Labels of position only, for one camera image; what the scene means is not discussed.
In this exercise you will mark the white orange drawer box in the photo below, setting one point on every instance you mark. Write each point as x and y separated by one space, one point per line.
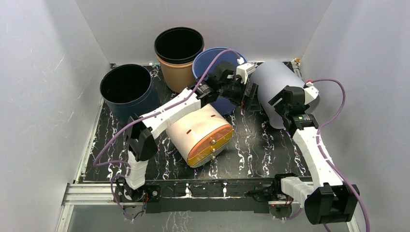
200 136

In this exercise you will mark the large grey container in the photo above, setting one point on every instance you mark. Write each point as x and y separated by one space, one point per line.
271 77

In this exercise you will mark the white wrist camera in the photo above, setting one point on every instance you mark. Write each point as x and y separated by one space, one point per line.
244 70
310 91

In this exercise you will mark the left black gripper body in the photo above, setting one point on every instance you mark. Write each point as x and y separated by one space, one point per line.
234 92

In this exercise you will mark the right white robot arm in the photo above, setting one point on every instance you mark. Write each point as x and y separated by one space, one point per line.
328 199

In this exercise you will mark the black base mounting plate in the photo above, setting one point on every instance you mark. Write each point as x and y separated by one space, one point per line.
258 195

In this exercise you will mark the aluminium frame rail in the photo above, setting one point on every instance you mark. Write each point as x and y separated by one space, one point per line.
86 195

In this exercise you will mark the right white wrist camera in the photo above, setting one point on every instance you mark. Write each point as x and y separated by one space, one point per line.
310 91

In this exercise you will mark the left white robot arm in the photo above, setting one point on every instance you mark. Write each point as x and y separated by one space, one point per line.
142 132

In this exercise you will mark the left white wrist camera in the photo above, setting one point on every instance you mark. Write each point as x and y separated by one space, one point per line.
244 70

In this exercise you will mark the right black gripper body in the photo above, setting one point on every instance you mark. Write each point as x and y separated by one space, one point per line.
280 99

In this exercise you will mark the blue plastic bucket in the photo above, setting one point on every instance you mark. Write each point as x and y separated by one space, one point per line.
222 105

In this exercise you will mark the tan bucket black rim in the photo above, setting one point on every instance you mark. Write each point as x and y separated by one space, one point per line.
176 48

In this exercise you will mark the dark navy bucket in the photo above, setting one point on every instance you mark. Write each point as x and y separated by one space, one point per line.
129 90

